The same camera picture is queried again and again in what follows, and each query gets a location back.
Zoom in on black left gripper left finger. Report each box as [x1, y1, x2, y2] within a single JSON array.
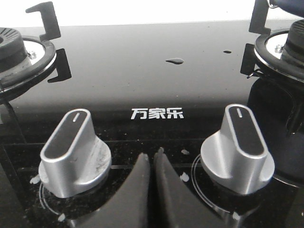
[[71, 153, 150, 228]]

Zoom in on left black pot support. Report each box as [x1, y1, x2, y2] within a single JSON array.
[[25, 1, 72, 83]]

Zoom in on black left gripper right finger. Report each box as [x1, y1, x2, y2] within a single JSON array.
[[154, 147, 228, 228]]

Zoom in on left black gas burner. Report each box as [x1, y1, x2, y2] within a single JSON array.
[[0, 28, 56, 91]]

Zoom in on right black pot support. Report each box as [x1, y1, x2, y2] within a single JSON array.
[[240, 0, 271, 78]]

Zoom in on black glass gas stove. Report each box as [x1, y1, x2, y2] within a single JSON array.
[[0, 21, 304, 228]]

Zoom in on dark blue pot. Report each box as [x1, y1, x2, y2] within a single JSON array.
[[268, 0, 304, 17]]

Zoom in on silver right stove knob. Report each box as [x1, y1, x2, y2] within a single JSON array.
[[200, 104, 275, 195]]

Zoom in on black pot support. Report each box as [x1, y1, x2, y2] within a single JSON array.
[[240, 0, 271, 78], [25, 1, 72, 83]]

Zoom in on black gas burner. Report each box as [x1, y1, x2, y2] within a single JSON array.
[[0, 28, 56, 91], [254, 19, 304, 82]]

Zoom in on silver left stove knob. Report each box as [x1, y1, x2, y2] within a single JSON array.
[[38, 108, 112, 198]]

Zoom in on right black gas burner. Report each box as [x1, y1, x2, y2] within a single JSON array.
[[254, 19, 304, 82]]

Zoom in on silver stove knob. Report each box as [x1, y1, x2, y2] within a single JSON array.
[[38, 108, 112, 198], [200, 104, 275, 195]]

